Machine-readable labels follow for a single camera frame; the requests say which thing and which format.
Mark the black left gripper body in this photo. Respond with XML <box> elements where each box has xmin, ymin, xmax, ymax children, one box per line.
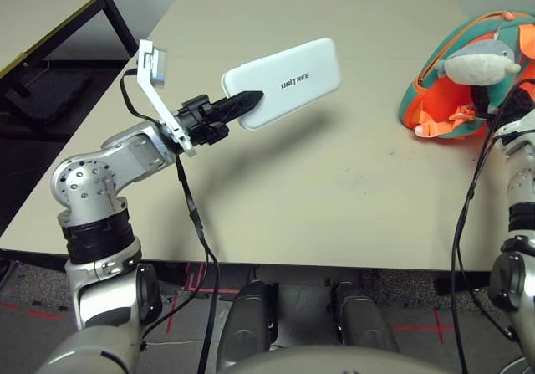
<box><xmin>173</xmin><ymin>93</ymin><xmax>231</xmax><ymax>147</ymax></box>

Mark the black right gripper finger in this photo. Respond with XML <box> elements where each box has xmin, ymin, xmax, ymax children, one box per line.
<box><xmin>471</xmin><ymin>84</ymin><xmax>496</xmax><ymax>115</ymax></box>
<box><xmin>507</xmin><ymin>85</ymin><xmax>535</xmax><ymax>112</ymax></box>

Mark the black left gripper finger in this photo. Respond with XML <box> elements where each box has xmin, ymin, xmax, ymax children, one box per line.
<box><xmin>212</xmin><ymin>90</ymin><xmax>264</xmax><ymax>120</ymax></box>

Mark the teal and orange backpack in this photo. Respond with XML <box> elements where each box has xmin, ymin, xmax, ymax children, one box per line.
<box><xmin>399</xmin><ymin>8</ymin><xmax>535</xmax><ymax>141</ymax></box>

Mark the white Unitree pencil case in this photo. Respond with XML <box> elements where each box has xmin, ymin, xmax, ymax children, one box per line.
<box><xmin>220</xmin><ymin>37</ymin><xmax>342</xmax><ymax>131</ymax></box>

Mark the grey white plush dolphin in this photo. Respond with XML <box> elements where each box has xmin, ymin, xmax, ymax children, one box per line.
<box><xmin>436</xmin><ymin>38</ymin><xmax>522</xmax><ymax>87</ymax></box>

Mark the black foam pad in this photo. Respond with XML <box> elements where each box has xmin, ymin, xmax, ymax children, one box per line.
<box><xmin>4</xmin><ymin>70</ymin><xmax>94</xmax><ymax>127</ymax></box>

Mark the dark framed side table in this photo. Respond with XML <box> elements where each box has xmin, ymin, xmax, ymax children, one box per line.
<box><xmin>0</xmin><ymin>0</ymin><xmax>141</xmax><ymax>241</ymax></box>

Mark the grey robot left leg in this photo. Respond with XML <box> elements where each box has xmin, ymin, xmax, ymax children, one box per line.
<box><xmin>217</xmin><ymin>280</ymin><xmax>279</xmax><ymax>366</ymax></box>

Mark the grey robot leg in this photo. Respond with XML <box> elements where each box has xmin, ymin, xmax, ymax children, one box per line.
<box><xmin>217</xmin><ymin>280</ymin><xmax>279</xmax><ymax>366</ymax></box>
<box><xmin>332</xmin><ymin>281</ymin><xmax>400</xmax><ymax>354</ymax></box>

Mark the grey robot right leg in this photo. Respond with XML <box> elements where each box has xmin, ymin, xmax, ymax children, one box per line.
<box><xmin>332</xmin><ymin>281</ymin><xmax>400</xmax><ymax>354</ymax></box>

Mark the grey robot torso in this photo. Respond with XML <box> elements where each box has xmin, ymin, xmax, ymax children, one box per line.
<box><xmin>208</xmin><ymin>344</ymin><xmax>461</xmax><ymax>374</ymax></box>

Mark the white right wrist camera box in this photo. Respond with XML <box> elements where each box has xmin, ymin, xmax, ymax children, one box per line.
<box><xmin>492</xmin><ymin>110</ymin><xmax>535</xmax><ymax>151</ymax></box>

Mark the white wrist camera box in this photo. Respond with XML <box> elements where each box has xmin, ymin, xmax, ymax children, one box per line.
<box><xmin>136</xmin><ymin>38</ymin><xmax>197</xmax><ymax>158</ymax></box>
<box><xmin>492</xmin><ymin>110</ymin><xmax>535</xmax><ymax>151</ymax></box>

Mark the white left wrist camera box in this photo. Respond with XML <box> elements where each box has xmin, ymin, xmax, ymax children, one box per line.
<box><xmin>136</xmin><ymin>38</ymin><xmax>197</xmax><ymax>158</ymax></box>

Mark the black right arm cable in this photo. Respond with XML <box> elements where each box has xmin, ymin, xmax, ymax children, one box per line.
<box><xmin>449</xmin><ymin>97</ymin><xmax>519</xmax><ymax>374</ymax></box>

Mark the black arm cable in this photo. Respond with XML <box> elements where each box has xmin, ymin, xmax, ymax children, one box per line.
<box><xmin>119</xmin><ymin>68</ymin><xmax>222</xmax><ymax>374</ymax></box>
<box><xmin>449</xmin><ymin>97</ymin><xmax>519</xmax><ymax>374</ymax></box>

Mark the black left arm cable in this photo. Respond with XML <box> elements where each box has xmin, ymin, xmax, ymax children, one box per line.
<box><xmin>119</xmin><ymin>68</ymin><xmax>222</xmax><ymax>374</ymax></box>

